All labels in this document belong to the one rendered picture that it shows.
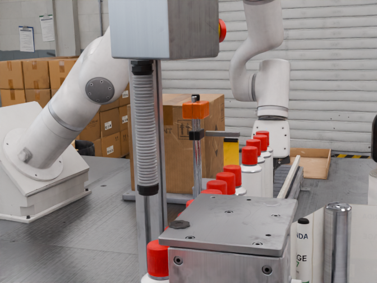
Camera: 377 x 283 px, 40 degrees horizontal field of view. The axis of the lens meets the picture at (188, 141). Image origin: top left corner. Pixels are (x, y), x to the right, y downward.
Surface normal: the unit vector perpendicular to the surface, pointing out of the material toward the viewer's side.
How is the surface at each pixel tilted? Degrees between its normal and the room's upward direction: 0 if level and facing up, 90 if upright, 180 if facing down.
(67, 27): 90
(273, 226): 0
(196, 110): 90
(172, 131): 90
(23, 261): 0
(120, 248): 0
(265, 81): 70
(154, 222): 90
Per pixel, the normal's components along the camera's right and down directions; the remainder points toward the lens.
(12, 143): 0.65, -0.62
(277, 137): -0.29, -0.15
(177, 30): 0.61, 0.14
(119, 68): 0.37, 0.23
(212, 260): -0.30, 0.20
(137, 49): -0.79, 0.14
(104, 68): 0.18, 0.18
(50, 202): 0.91, 0.06
